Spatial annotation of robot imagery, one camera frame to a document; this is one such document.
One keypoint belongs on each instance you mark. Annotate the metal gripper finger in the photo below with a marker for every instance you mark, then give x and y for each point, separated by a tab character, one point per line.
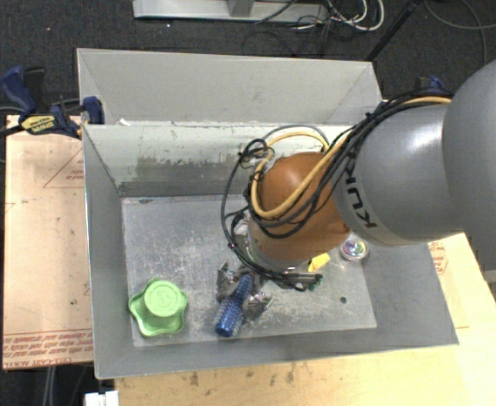
256	305
226	278

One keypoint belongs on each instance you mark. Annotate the blue studded roller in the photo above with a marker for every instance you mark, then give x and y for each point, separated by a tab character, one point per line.
230	314

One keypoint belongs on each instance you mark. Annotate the yellow block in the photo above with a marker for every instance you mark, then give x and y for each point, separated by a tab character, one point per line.
319	262

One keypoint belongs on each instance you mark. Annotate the grey metal bin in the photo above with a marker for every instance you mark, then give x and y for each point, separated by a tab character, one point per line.
180	235

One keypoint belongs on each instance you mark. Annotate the green flower-shaped cup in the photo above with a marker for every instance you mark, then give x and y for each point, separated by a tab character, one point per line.
160	309

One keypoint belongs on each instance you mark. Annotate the brown cardboard board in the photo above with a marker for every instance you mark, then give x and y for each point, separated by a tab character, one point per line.
45	243

